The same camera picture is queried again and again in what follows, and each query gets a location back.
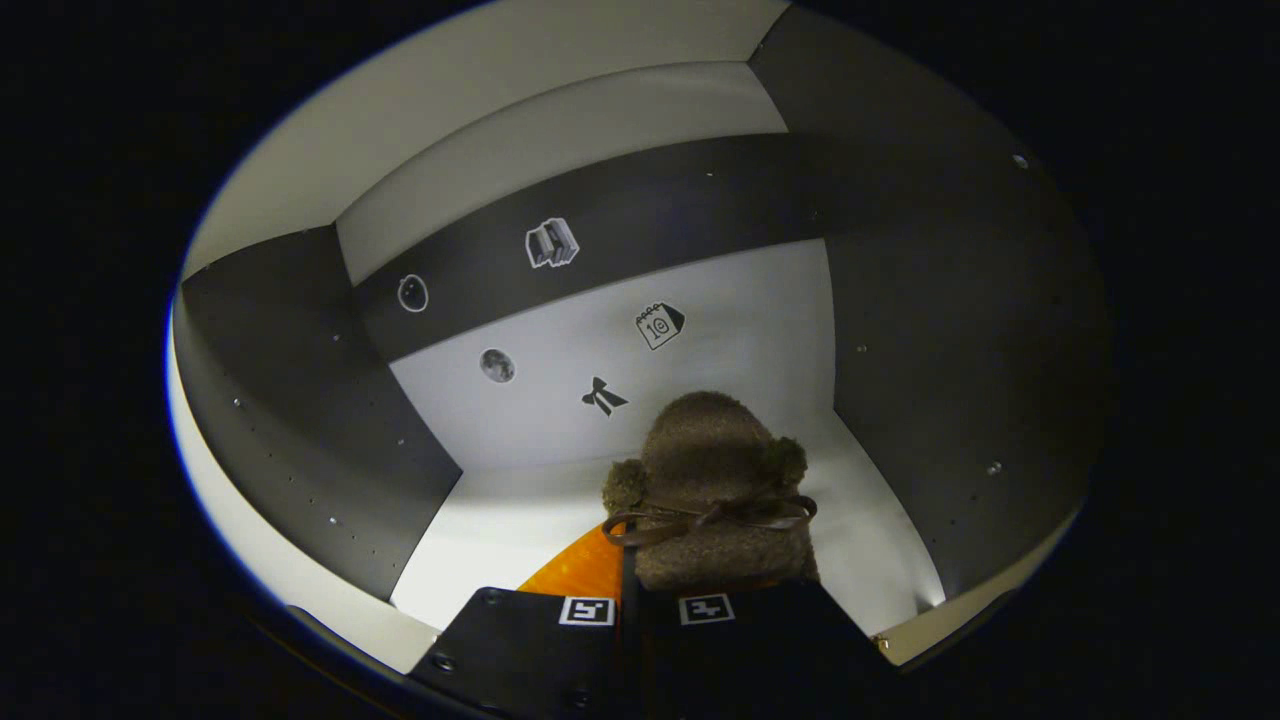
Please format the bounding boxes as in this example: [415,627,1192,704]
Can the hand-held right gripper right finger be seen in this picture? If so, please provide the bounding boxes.
[638,578,906,720]

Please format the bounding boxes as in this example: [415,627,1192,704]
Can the brown fuzzy shoe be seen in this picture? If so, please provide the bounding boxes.
[600,390,821,593]

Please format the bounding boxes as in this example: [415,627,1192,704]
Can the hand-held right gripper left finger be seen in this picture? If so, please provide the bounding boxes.
[408,520,629,720]

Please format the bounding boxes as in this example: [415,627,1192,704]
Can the white and grey shoe cabinet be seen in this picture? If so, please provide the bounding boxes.
[165,0,1116,681]

